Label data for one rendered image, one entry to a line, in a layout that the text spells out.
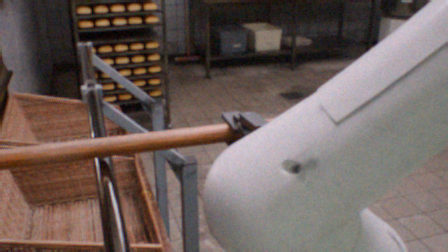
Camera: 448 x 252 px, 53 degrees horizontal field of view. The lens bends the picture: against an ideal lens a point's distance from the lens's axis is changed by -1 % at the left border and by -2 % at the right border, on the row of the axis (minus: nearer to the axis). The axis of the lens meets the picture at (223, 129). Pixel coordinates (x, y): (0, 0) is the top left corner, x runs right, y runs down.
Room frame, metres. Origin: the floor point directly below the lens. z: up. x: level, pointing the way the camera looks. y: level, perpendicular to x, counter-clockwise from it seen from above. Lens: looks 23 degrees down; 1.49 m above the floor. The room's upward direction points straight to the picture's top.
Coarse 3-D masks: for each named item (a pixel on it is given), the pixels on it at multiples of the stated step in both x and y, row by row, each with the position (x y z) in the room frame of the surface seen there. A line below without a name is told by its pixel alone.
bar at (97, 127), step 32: (96, 64) 1.45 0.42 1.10; (96, 96) 0.92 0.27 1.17; (96, 128) 0.74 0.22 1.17; (128, 128) 1.01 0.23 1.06; (160, 128) 1.50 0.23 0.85; (96, 160) 0.62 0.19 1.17; (160, 160) 1.50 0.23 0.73; (192, 160) 1.05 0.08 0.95; (96, 192) 0.54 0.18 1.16; (160, 192) 1.50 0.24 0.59; (192, 192) 1.04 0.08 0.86; (192, 224) 1.04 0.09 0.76
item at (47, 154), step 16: (192, 128) 0.66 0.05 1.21; (208, 128) 0.66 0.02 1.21; (224, 128) 0.67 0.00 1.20; (48, 144) 0.60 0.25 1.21; (64, 144) 0.60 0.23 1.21; (80, 144) 0.60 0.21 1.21; (96, 144) 0.61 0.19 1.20; (112, 144) 0.61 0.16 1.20; (128, 144) 0.62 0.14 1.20; (144, 144) 0.62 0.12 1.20; (160, 144) 0.63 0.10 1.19; (176, 144) 0.64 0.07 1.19; (192, 144) 0.65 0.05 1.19; (0, 160) 0.56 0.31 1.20; (16, 160) 0.57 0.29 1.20; (32, 160) 0.58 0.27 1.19; (48, 160) 0.58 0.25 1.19; (64, 160) 0.59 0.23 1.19; (80, 160) 0.60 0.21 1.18
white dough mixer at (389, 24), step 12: (384, 0) 5.66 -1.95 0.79; (396, 0) 5.51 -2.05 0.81; (408, 0) 5.46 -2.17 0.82; (420, 0) 5.47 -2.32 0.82; (384, 12) 5.67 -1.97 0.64; (396, 12) 5.51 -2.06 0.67; (408, 12) 5.46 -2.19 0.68; (384, 24) 5.68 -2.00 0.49; (396, 24) 5.53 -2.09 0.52; (384, 36) 5.65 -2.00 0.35
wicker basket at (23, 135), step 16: (16, 96) 1.92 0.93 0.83; (32, 96) 1.94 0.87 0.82; (16, 112) 1.83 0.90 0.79; (32, 112) 1.94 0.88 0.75; (48, 112) 1.96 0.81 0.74; (64, 112) 1.99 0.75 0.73; (80, 112) 2.01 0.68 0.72; (0, 128) 1.51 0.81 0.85; (16, 128) 1.69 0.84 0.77; (32, 128) 1.94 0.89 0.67; (48, 128) 1.96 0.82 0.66; (64, 128) 1.98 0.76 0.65; (112, 128) 2.05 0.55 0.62; (0, 144) 1.41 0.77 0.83; (16, 144) 1.42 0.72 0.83; (32, 144) 1.44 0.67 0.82; (32, 176) 1.44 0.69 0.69; (64, 176) 1.47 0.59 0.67
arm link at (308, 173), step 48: (432, 0) 0.33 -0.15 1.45; (384, 48) 0.31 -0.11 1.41; (432, 48) 0.29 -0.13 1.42; (336, 96) 0.30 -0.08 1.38; (384, 96) 0.28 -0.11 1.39; (432, 96) 0.27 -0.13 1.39; (240, 144) 0.32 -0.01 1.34; (288, 144) 0.29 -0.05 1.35; (336, 144) 0.28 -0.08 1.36; (384, 144) 0.27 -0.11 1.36; (432, 144) 0.28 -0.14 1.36; (240, 192) 0.28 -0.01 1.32; (288, 192) 0.28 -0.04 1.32; (336, 192) 0.27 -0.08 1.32; (384, 192) 0.29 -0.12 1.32; (240, 240) 0.27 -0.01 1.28; (288, 240) 0.27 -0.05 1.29; (336, 240) 0.29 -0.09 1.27
